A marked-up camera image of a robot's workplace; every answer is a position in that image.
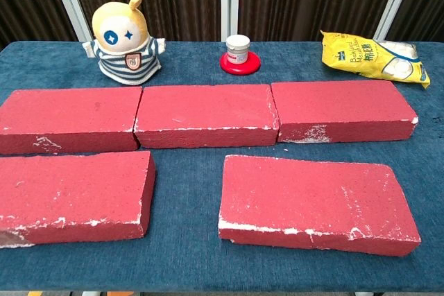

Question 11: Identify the red foam brick chipped edge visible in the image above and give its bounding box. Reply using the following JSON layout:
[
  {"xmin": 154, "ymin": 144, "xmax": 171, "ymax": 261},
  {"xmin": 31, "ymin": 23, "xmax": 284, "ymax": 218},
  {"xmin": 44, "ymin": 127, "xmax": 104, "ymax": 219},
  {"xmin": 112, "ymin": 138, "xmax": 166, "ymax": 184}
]
[{"xmin": 217, "ymin": 154, "xmax": 422, "ymax": 258}]

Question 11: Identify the red foam brick grey corner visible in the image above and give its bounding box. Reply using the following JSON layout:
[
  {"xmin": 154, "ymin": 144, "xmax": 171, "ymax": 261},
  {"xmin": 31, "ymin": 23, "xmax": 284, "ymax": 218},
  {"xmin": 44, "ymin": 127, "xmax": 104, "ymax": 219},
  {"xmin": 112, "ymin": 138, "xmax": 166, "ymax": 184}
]
[{"xmin": 0, "ymin": 150, "xmax": 157, "ymax": 250}]

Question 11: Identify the red round disc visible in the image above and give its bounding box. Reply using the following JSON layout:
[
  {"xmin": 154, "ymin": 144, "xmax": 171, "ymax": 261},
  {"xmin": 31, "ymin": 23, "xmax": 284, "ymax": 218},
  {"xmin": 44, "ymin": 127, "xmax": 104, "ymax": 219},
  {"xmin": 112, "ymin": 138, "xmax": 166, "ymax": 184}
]
[{"xmin": 219, "ymin": 51, "xmax": 261, "ymax": 76}]

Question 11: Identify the blue table cloth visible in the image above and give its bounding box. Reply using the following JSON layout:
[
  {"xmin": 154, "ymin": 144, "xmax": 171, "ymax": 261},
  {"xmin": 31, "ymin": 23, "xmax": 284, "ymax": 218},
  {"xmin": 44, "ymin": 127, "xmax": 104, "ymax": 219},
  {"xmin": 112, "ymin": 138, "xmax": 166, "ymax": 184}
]
[{"xmin": 0, "ymin": 40, "xmax": 444, "ymax": 293}]

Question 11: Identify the small white jar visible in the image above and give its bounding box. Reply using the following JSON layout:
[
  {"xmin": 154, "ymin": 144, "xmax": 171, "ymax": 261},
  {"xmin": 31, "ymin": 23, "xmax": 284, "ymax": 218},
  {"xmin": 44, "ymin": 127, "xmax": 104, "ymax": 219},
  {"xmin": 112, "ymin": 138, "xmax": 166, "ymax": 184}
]
[{"xmin": 225, "ymin": 35, "xmax": 250, "ymax": 65}]

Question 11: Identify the yellow plush toy striped shirt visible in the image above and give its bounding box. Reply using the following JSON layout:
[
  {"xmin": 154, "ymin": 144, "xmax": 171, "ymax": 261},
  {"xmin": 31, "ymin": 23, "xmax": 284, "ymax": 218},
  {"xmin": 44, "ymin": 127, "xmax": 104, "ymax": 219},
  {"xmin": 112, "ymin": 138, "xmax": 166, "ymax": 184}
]
[{"xmin": 82, "ymin": 0, "xmax": 167, "ymax": 86}]

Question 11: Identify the yellow marshmallow bag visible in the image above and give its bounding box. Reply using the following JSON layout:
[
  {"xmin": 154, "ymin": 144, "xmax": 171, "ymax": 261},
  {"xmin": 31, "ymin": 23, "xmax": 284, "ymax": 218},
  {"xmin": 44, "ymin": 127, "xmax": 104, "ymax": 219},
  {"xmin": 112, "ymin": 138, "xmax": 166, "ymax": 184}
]
[{"xmin": 319, "ymin": 29, "xmax": 432, "ymax": 89}]

